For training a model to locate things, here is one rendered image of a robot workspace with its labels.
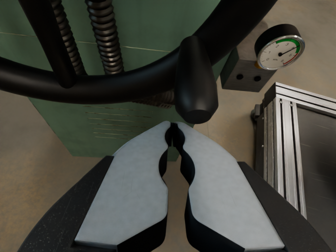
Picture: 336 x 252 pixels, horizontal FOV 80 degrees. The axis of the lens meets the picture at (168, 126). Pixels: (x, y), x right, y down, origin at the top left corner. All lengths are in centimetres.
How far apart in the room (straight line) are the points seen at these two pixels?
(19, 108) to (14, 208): 44
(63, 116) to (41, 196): 39
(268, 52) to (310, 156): 64
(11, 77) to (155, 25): 23
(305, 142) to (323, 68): 90
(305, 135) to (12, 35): 94
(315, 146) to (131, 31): 80
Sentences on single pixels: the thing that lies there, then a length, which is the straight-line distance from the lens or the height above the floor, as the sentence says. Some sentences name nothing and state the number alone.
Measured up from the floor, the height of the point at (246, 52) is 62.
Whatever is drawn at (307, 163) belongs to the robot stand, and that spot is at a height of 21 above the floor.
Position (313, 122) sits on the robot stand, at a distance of 103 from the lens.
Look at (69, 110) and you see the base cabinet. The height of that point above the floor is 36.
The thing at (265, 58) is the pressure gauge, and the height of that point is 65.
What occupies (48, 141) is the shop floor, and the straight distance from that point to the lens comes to 100.
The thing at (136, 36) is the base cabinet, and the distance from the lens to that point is 38.
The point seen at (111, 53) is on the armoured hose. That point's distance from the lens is 24.
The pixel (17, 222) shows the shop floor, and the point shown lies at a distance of 94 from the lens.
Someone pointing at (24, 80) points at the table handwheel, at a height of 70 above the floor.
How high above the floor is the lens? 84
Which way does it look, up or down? 60 degrees down
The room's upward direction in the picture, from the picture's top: 15 degrees clockwise
